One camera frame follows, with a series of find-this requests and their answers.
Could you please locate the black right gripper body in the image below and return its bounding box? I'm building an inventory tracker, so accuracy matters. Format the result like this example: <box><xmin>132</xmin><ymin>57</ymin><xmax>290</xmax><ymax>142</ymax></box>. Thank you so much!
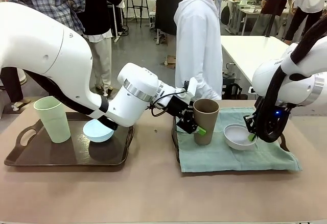
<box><xmin>243</xmin><ymin>114</ymin><xmax>256</xmax><ymax>128</ymax></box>

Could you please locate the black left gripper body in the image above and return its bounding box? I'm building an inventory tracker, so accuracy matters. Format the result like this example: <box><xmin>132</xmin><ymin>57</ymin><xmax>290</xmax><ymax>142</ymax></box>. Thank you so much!
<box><xmin>165</xmin><ymin>95</ymin><xmax>195</xmax><ymax>120</ymax></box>

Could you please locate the white bowl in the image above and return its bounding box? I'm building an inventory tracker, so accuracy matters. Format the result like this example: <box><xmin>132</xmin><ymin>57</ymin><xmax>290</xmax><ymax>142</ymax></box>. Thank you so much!
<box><xmin>223</xmin><ymin>123</ymin><xmax>257</xmax><ymax>151</ymax></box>

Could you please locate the brown cup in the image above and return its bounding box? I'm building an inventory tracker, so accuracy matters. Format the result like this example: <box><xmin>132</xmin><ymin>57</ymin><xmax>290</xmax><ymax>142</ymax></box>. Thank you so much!
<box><xmin>193</xmin><ymin>99</ymin><xmax>220</xmax><ymax>146</ymax></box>

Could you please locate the light blue bowl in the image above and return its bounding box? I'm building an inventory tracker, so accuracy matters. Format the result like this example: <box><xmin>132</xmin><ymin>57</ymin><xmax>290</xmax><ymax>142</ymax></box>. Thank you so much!
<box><xmin>83</xmin><ymin>120</ymin><xmax>115</xmax><ymax>143</ymax></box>

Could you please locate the light green cup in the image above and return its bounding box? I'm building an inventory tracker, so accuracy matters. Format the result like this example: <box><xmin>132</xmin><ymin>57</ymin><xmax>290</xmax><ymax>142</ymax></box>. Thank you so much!
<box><xmin>34</xmin><ymin>96</ymin><xmax>71</xmax><ymax>143</ymax></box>

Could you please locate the dark tray under cloth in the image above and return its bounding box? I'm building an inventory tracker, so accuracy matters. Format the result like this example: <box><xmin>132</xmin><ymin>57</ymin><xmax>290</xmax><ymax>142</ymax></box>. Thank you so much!
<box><xmin>172</xmin><ymin>115</ymin><xmax>291</xmax><ymax>173</ymax></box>

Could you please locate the black stool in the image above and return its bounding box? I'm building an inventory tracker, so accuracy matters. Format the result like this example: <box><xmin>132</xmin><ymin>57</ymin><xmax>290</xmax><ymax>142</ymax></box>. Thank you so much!
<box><xmin>221</xmin><ymin>76</ymin><xmax>244</xmax><ymax>100</ymax></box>

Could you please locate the teal cloth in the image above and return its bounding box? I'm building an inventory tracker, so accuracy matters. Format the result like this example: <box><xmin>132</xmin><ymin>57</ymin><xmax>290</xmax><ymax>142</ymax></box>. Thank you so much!
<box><xmin>176</xmin><ymin>107</ymin><xmax>302</xmax><ymax>173</ymax></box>

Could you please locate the flat brown floor plate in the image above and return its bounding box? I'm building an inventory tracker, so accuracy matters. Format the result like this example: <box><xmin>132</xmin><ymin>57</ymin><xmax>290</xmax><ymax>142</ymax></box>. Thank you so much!
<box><xmin>160</xmin><ymin>55</ymin><xmax>177</xmax><ymax>69</ymax></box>

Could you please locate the metal jug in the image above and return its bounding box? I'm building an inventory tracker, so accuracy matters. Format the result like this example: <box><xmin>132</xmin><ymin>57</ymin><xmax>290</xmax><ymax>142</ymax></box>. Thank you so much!
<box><xmin>226</xmin><ymin>62</ymin><xmax>236</xmax><ymax>77</ymax></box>

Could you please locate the person in white hoodie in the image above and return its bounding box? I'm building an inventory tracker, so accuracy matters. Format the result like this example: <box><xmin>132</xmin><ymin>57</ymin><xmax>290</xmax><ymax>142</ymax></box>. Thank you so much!
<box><xmin>173</xmin><ymin>0</ymin><xmax>224</xmax><ymax>101</ymax></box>

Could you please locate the white table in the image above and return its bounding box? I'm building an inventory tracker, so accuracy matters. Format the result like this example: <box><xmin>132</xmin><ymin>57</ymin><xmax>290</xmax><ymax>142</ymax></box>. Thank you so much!
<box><xmin>220</xmin><ymin>35</ymin><xmax>294</xmax><ymax>93</ymax></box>

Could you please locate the person in black coat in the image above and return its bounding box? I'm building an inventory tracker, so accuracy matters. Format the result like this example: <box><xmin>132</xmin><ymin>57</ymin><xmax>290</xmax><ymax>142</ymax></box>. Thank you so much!
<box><xmin>149</xmin><ymin>0</ymin><xmax>190</xmax><ymax>46</ymax></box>

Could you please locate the person in black top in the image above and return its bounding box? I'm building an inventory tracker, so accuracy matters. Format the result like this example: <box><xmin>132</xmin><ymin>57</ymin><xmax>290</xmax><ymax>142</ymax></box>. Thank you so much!
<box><xmin>75</xmin><ymin>0</ymin><xmax>124</xmax><ymax>92</ymax></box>

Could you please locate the person in white shirt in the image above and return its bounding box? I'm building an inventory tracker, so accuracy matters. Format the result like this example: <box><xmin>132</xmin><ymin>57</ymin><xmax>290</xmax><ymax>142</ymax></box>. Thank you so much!
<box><xmin>284</xmin><ymin>0</ymin><xmax>327</xmax><ymax>42</ymax></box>

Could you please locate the thin black left wrist cable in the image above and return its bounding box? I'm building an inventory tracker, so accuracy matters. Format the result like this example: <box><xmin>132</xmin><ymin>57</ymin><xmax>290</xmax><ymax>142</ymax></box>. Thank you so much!
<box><xmin>149</xmin><ymin>90</ymin><xmax>186</xmax><ymax>117</ymax></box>

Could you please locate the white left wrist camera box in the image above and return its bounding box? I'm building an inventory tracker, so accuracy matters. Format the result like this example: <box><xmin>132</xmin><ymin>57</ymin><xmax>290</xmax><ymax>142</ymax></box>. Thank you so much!
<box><xmin>183</xmin><ymin>77</ymin><xmax>198</xmax><ymax>99</ymax></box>

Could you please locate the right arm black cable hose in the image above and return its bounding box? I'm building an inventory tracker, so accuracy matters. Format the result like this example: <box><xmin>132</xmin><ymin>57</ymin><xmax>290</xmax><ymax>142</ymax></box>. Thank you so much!
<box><xmin>254</xmin><ymin>14</ymin><xmax>327</xmax><ymax>143</ymax></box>

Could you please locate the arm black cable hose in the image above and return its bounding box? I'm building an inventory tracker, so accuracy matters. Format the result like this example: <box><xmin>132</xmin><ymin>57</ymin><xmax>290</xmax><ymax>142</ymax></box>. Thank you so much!
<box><xmin>254</xmin><ymin>14</ymin><xmax>327</xmax><ymax>143</ymax></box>
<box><xmin>24</xmin><ymin>69</ymin><xmax>119</xmax><ymax>131</ymax></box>

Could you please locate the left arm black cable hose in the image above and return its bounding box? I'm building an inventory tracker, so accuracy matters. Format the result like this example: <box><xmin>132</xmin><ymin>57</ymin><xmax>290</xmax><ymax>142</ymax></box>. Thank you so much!
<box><xmin>24</xmin><ymin>69</ymin><xmax>119</xmax><ymax>131</ymax></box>

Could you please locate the dark brown handled tray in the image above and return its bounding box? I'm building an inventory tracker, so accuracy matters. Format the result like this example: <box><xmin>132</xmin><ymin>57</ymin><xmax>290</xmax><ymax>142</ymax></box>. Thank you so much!
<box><xmin>4</xmin><ymin>111</ymin><xmax>135</xmax><ymax>167</ymax></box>

